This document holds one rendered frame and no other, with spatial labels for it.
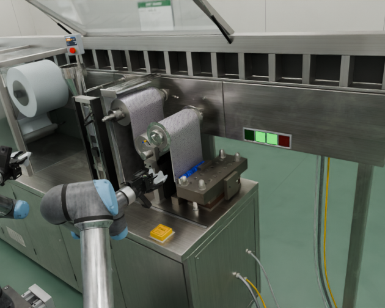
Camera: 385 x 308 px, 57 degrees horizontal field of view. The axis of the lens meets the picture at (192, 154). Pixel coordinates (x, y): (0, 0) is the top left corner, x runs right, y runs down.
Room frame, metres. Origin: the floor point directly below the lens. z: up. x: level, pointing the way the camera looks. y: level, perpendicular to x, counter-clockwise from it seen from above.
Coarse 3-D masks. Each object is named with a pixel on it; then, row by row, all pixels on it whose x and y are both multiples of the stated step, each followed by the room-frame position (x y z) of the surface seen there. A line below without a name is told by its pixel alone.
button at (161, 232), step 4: (160, 224) 1.31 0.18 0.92; (156, 228) 1.28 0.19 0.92; (160, 228) 1.28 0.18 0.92; (164, 228) 1.28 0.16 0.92; (168, 228) 1.28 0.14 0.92; (152, 232) 1.26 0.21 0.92; (156, 232) 1.25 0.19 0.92; (160, 232) 1.25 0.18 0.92; (164, 232) 1.25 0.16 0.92; (168, 232) 1.25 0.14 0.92; (152, 236) 1.25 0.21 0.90; (156, 236) 1.24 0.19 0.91; (160, 236) 1.22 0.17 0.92; (164, 236) 1.23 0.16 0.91; (160, 240) 1.23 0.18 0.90
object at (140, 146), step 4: (140, 136) 1.63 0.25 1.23; (144, 136) 1.62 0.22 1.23; (136, 140) 1.65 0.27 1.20; (140, 140) 1.64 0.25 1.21; (144, 140) 1.62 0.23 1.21; (136, 144) 1.66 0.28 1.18; (140, 144) 1.64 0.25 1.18; (144, 144) 1.62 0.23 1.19; (148, 144) 1.60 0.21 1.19; (136, 148) 1.66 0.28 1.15; (140, 148) 1.65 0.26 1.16; (144, 148) 1.62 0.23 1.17; (140, 152) 1.65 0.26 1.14
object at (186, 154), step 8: (192, 136) 1.64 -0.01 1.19; (176, 144) 1.54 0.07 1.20; (184, 144) 1.58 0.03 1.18; (192, 144) 1.63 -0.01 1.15; (200, 144) 1.68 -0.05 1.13; (176, 152) 1.54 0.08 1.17; (184, 152) 1.58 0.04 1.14; (192, 152) 1.63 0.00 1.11; (200, 152) 1.68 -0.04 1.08; (176, 160) 1.53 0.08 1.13; (184, 160) 1.57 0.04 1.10; (192, 160) 1.62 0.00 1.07; (200, 160) 1.67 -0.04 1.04; (176, 168) 1.52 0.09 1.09; (184, 168) 1.57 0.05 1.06; (176, 176) 1.52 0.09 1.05
